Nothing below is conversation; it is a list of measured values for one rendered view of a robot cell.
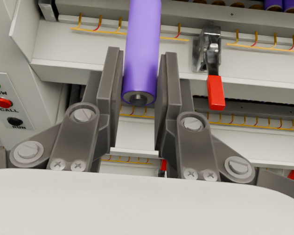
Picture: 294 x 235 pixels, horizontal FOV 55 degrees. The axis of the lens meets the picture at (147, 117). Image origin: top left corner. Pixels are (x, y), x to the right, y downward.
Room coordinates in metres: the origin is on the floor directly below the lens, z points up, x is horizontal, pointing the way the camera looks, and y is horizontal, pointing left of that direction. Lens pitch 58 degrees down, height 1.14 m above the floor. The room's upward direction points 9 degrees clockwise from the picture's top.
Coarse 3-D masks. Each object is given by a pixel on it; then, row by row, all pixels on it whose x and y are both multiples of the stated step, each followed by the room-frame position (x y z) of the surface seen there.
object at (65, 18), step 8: (64, 16) 0.23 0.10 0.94; (72, 16) 0.24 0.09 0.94; (88, 24) 0.23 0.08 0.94; (96, 24) 0.23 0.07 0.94; (104, 24) 0.23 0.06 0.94; (112, 24) 0.24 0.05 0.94; (160, 32) 0.24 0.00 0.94; (168, 32) 0.24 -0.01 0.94; (176, 32) 0.24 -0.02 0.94; (184, 32) 0.24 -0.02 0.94; (192, 32) 0.24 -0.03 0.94; (200, 32) 0.24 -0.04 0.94; (224, 32) 0.25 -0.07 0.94; (232, 32) 0.25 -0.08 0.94; (240, 40) 0.25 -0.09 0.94; (248, 40) 0.25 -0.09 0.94; (264, 40) 0.25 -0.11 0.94; (272, 40) 0.25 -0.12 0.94; (280, 40) 0.25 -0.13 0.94; (288, 40) 0.25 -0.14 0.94
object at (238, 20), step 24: (72, 0) 0.24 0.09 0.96; (96, 0) 0.24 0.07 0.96; (120, 0) 0.25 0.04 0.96; (168, 0) 0.26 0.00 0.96; (120, 24) 0.23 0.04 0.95; (168, 24) 0.25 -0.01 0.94; (192, 24) 0.25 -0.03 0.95; (216, 24) 0.25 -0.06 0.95; (240, 24) 0.25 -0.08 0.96; (264, 24) 0.25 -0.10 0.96; (288, 24) 0.25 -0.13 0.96; (264, 48) 0.24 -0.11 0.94
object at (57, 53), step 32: (32, 0) 0.23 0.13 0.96; (192, 0) 0.29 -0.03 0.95; (224, 0) 0.29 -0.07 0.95; (32, 32) 0.21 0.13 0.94; (64, 32) 0.22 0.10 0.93; (96, 32) 0.23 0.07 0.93; (32, 64) 0.18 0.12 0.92; (64, 64) 0.19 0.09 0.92; (96, 64) 0.19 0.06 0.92; (224, 64) 0.22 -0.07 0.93; (256, 64) 0.22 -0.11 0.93; (288, 64) 0.23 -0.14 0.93; (224, 96) 0.21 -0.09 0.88; (256, 96) 0.21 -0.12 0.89; (288, 96) 0.21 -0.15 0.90
